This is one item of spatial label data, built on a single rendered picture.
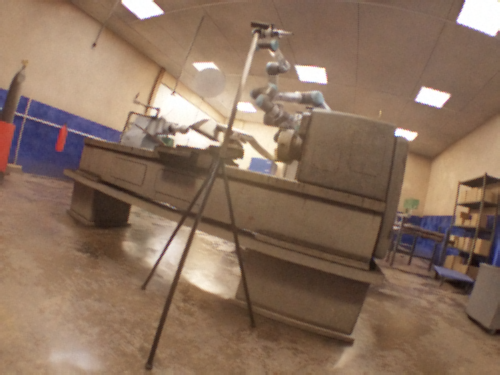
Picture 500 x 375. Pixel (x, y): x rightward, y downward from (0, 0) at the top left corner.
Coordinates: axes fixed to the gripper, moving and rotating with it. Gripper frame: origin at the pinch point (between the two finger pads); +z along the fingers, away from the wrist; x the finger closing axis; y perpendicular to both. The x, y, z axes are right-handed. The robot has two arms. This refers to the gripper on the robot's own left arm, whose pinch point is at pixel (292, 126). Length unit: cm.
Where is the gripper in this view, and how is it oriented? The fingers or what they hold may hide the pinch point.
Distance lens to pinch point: 192.7
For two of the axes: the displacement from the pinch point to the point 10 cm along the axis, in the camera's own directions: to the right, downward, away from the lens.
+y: -3.8, 8.6, -3.4
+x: 4.9, -1.2, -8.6
